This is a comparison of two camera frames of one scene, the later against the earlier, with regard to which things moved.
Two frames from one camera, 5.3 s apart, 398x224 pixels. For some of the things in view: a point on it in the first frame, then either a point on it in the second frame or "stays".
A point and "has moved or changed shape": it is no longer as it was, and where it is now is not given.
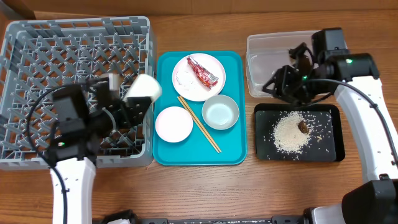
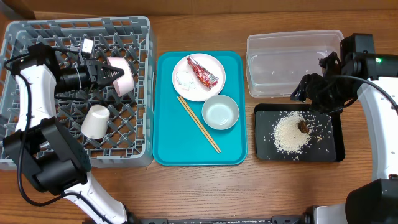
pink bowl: (174, 124) → (124, 84)
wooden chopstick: (199, 125) stays
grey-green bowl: (220, 112) stays
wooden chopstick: (183, 102) stays
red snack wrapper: (204, 77) stays
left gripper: (137, 117) → (97, 74)
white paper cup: (144, 86) has moved or changed shape
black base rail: (306, 218) stays
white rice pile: (287, 135) stays
